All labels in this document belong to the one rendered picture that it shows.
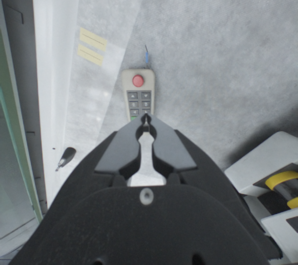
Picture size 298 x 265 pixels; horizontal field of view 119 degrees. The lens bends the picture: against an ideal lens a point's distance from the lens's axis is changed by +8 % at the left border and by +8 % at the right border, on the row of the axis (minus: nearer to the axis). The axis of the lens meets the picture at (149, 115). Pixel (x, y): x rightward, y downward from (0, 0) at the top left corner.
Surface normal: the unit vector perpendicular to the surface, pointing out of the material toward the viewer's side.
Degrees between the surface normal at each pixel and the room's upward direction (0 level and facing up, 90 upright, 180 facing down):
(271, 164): 90
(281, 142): 90
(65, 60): 35
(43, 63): 26
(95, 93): 0
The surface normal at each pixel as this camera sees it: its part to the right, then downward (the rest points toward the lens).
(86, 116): 0.04, 0.47
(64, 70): -0.48, 0.17
